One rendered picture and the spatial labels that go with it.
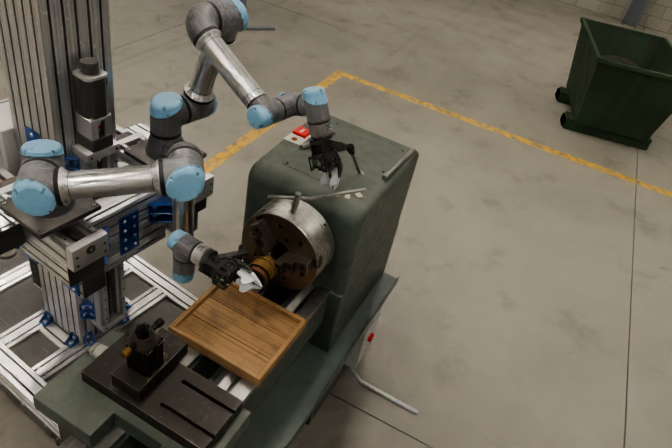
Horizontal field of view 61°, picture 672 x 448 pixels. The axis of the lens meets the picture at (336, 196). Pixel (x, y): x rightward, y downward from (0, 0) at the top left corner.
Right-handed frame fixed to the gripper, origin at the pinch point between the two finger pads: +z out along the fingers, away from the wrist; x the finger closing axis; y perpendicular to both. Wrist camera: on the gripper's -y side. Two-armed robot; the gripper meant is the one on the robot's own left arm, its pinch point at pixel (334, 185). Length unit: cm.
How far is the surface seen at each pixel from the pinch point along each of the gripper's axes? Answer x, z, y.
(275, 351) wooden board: -9, 43, 40
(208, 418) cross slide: -6, 35, 76
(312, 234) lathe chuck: -2.7, 11.3, 14.6
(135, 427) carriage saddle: -23, 33, 86
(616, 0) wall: 24, 120, -981
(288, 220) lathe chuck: -9.2, 5.1, 17.3
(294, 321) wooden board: -10.6, 42.1, 24.8
